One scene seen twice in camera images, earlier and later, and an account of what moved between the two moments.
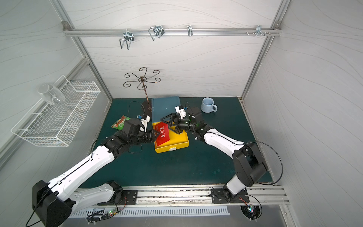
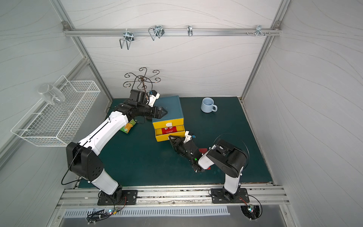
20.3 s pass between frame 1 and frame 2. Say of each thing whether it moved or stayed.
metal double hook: stayed
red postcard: moved
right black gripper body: moved
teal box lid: stayed
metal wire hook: stayed
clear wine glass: stayed
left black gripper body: moved
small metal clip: stayed
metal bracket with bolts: stayed
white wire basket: stayed
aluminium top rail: stayed
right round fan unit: stayed
